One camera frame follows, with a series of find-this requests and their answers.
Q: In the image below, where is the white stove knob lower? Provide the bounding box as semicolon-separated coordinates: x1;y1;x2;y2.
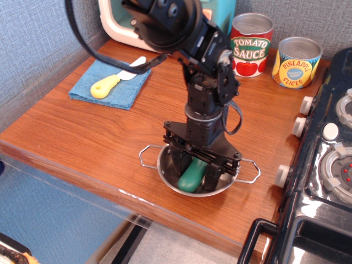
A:
274;164;290;189

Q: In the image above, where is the orange fuzzy object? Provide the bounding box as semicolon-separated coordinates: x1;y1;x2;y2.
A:
24;254;39;264

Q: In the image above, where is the white stove knob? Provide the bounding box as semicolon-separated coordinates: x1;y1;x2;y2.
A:
291;117;306;138
274;164;290;189
300;96;314;116

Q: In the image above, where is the black toy stove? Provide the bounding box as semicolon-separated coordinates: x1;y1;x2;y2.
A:
238;48;351;263

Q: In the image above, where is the teal toy microwave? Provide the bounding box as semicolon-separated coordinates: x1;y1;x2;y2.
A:
98;0;237;51

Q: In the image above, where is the blue folded towel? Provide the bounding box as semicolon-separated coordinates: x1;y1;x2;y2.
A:
69;60;150;110

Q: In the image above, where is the tomato sauce can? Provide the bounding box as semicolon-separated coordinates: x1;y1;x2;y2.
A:
230;13;274;77

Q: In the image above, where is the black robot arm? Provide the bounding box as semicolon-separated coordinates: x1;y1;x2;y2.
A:
122;1;242;193

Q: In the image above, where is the white stove knob middle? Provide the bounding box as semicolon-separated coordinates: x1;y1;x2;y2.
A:
291;117;306;138

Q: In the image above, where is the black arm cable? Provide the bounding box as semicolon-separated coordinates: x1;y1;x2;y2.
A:
64;0;168;75

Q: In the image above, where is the green toy pickle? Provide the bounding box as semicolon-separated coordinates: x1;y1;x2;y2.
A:
177;158;207;193

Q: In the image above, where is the yellow handled toy knife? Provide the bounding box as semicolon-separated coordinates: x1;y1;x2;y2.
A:
90;70;137;99

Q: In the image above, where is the white stove knob upper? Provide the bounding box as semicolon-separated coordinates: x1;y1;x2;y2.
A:
300;96;314;116

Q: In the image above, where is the pineapple slices can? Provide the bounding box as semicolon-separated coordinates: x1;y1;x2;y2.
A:
272;37;323;89

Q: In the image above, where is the silver metal two-handled bowl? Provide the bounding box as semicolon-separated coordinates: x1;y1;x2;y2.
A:
139;144;261;197

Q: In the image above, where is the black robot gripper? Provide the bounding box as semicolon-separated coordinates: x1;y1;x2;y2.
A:
163;106;242;190

